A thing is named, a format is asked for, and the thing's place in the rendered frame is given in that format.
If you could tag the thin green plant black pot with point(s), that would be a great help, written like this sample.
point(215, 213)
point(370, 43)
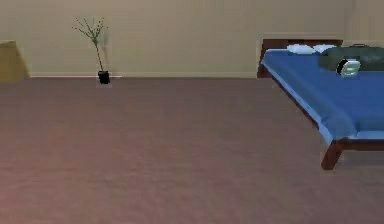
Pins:
point(103, 76)

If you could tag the white pillow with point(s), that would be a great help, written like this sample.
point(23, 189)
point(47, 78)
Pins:
point(301, 49)
point(322, 48)

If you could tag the round silver alarm clock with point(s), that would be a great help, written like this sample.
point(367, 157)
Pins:
point(348, 67)

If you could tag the dark green duffel bag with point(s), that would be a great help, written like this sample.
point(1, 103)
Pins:
point(366, 56)

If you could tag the tan wooden cabinet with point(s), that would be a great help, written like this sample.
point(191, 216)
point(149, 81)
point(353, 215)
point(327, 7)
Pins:
point(10, 61)

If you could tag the blue bed brown wooden frame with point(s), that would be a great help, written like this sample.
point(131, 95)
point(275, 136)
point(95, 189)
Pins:
point(326, 90)

